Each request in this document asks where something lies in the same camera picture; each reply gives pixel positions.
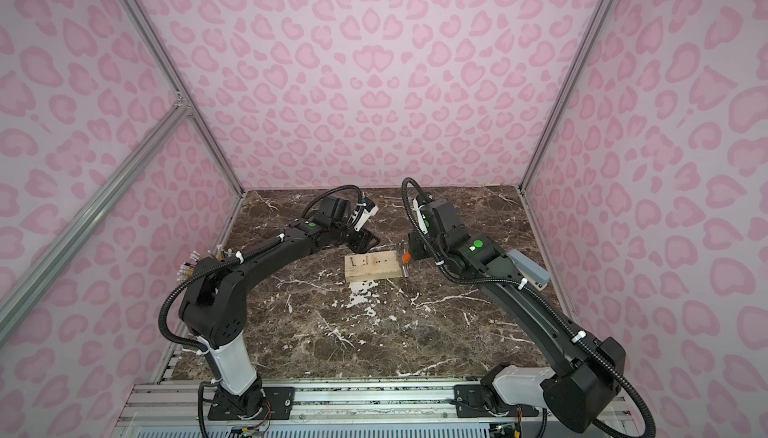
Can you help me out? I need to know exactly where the orange black claw hammer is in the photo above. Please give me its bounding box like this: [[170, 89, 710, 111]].
[[401, 251, 412, 278]]

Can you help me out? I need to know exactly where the light wooden block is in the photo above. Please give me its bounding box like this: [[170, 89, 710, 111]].
[[344, 250, 404, 283]]

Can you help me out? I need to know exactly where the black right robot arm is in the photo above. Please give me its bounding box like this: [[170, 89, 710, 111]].
[[401, 177, 657, 437]]

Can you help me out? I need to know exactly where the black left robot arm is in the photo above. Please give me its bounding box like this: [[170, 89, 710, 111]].
[[158, 185, 379, 407]]

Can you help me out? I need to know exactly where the grey blue stapler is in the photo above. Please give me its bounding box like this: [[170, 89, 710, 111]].
[[507, 249, 551, 291]]

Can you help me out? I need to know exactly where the pink cup of pencils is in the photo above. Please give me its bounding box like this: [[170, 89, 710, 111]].
[[176, 244, 232, 282]]

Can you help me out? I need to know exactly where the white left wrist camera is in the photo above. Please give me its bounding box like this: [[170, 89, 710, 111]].
[[352, 199, 379, 232]]

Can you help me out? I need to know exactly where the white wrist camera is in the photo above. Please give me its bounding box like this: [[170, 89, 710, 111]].
[[413, 197, 429, 235], [352, 199, 379, 232]]

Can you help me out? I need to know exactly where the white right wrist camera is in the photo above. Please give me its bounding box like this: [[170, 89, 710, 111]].
[[413, 197, 429, 235]]

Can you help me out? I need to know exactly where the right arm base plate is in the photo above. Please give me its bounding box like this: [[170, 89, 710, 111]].
[[450, 384, 541, 419]]

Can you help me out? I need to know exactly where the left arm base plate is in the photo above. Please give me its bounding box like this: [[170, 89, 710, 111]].
[[207, 387, 295, 421]]

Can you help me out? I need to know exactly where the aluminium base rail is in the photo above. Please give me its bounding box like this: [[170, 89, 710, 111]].
[[112, 378, 573, 437]]

